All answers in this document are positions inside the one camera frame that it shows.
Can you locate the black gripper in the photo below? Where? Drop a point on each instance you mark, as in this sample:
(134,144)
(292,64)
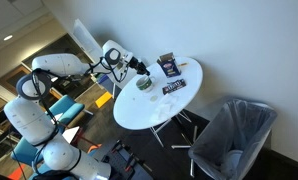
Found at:
(137,63)

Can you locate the white plastic spoon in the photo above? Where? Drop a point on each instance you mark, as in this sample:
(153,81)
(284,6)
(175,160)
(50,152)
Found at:
(147,77)

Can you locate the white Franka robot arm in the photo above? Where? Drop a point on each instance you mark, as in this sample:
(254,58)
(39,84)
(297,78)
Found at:
(25,120)

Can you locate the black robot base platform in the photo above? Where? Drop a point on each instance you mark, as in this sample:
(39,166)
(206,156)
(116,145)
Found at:
(120,163)

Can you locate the white mug with green band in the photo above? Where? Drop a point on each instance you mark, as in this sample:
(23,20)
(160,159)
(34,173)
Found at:
(145,86)

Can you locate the white plastic chair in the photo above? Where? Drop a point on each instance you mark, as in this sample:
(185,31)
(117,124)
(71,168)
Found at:
(130,78)

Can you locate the blue Barilla pasta box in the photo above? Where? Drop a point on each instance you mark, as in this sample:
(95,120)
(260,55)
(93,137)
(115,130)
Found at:
(170,68)

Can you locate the brown M&M's candy box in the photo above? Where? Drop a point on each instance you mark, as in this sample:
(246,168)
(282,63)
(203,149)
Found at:
(174,86)

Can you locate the blue recycling bin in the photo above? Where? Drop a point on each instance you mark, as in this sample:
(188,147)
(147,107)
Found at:
(105,83)

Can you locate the white crumpled napkin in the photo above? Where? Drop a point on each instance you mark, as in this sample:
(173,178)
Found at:
(165,106)

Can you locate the white metal table legs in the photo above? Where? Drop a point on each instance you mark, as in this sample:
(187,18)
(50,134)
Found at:
(157,135)

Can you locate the white leaning panel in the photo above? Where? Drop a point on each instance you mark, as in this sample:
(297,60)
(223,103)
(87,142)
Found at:
(85,38)

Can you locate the white metal bar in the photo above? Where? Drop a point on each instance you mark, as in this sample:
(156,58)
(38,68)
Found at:
(195,133)
(192,168)
(180,146)

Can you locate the red black clamp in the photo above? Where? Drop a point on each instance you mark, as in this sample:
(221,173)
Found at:
(116,147)
(130,161)

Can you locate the teal armchair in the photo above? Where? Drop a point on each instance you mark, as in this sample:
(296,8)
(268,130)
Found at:
(67,106)

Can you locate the white paper sheet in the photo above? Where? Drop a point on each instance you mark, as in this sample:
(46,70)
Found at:
(72,134)
(58,117)

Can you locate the grey trash bin with liner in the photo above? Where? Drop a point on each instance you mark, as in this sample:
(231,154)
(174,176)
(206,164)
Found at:
(235,133)

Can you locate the white paper trash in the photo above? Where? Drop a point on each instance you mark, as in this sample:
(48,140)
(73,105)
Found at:
(234,161)

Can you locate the wooden door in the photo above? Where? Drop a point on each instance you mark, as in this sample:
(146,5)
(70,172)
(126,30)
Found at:
(12,78)

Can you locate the round ceiling light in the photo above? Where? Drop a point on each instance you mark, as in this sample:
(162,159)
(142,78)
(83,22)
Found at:
(8,37)

